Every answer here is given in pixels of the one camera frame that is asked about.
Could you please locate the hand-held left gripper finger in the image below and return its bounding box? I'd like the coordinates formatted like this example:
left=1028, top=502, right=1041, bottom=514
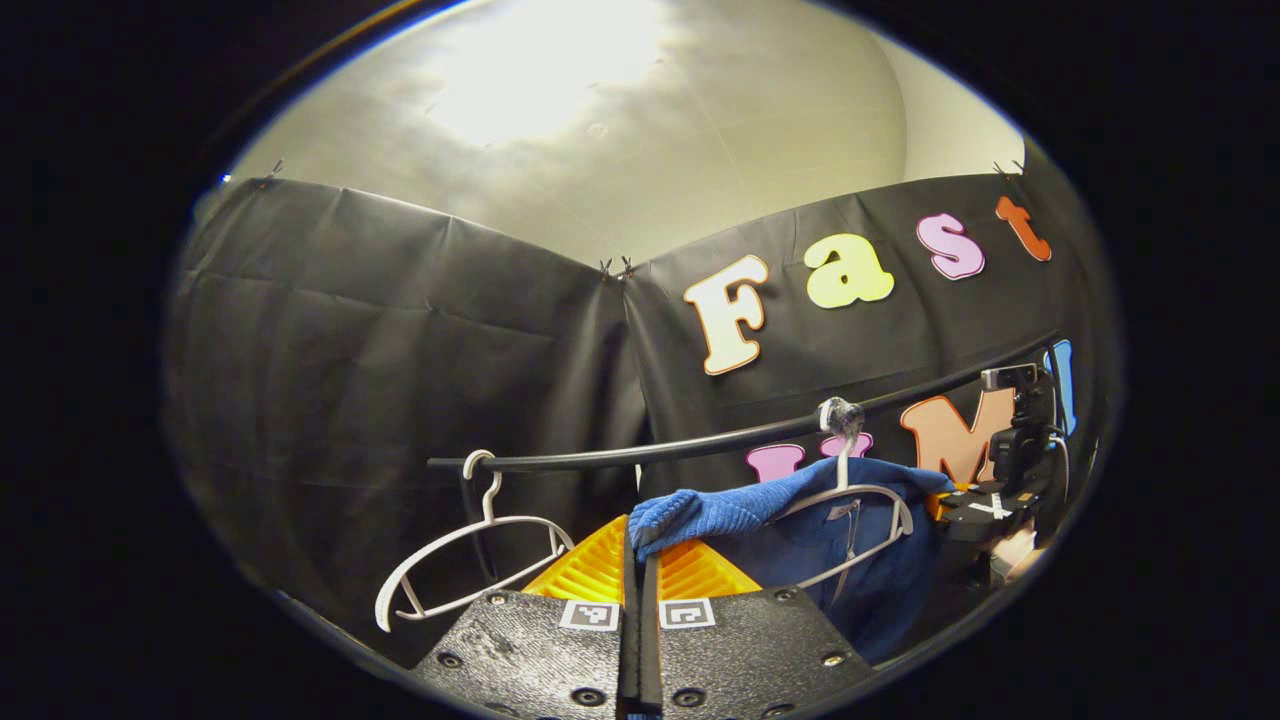
left=410, top=515, right=641, bottom=720
left=640, top=540, right=876, bottom=720

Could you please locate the blue shirt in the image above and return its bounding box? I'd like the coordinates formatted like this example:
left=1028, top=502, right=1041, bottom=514
left=628, top=458, right=956, bottom=666

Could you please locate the white hanger with tape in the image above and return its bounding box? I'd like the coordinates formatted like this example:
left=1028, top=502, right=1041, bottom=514
left=775, top=430, right=916, bottom=591

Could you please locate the white plastic hanger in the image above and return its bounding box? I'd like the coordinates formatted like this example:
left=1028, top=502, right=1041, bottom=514
left=375, top=450, right=576, bottom=633

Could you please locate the black clothes rack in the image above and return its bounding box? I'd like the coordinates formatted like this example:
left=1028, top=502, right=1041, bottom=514
left=428, top=335, right=1061, bottom=586

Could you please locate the clear tape wad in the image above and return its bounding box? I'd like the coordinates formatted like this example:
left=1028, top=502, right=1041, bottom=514
left=818, top=396, right=865, bottom=437

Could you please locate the black backdrop cloth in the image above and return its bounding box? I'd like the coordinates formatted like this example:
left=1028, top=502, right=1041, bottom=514
left=165, top=140, right=1121, bottom=671

